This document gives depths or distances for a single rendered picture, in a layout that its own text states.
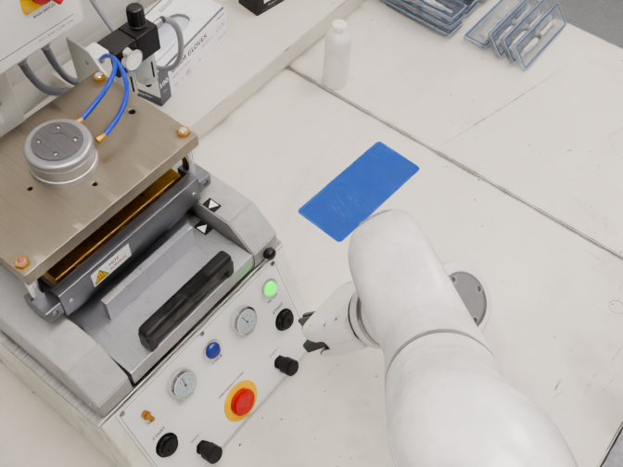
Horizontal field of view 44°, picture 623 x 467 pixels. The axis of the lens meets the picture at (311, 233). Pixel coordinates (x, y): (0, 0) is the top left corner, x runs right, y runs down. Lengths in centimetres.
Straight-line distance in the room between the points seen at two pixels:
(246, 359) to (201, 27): 67
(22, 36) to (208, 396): 52
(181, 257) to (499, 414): 63
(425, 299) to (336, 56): 86
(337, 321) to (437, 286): 24
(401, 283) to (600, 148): 90
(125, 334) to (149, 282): 8
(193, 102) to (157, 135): 49
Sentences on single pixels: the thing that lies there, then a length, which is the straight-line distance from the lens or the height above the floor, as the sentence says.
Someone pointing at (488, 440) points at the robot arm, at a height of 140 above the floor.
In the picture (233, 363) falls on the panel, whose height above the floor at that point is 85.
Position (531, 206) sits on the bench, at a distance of 142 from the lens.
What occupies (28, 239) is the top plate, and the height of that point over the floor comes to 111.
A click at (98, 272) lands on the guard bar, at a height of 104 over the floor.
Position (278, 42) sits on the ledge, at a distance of 157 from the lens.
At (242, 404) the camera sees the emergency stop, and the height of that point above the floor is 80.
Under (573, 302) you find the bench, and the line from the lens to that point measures 132.
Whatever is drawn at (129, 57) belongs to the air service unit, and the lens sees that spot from 112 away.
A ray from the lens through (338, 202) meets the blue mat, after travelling 135.
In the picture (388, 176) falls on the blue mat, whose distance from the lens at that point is 140.
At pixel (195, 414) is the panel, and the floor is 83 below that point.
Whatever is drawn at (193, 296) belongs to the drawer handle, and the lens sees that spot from 95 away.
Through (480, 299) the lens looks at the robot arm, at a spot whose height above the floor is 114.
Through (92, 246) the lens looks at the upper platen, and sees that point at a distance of 94.
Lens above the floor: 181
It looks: 54 degrees down
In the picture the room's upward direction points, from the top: 3 degrees clockwise
